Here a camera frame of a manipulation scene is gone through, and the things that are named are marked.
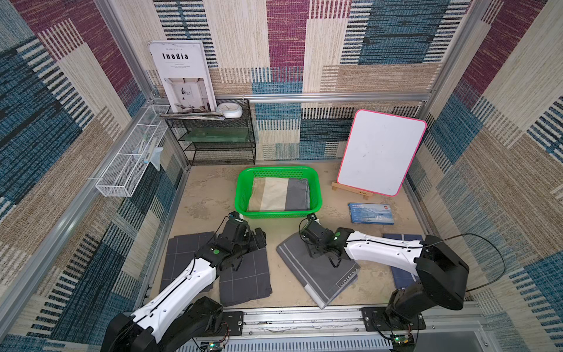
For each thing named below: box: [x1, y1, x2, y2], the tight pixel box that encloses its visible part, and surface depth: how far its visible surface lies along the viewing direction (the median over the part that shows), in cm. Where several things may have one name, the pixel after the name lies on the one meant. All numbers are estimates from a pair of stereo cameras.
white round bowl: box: [215, 101, 244, 119], surface depth 92 cm
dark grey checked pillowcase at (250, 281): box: [219, 246, 273, 308], surface depth 83 cm
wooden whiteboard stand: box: [331, 181, 374, 201], surface depth 105 cm
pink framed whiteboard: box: [336, 108, 428, 198], surface depth 96 cm
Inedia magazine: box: [148, 40, 217, 113], surface depth 81 cm
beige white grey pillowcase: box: [247, 176, 311, 212], surface depth 107 cm
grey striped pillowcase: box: [275, 233, 361, 310], surface depth 83 cm
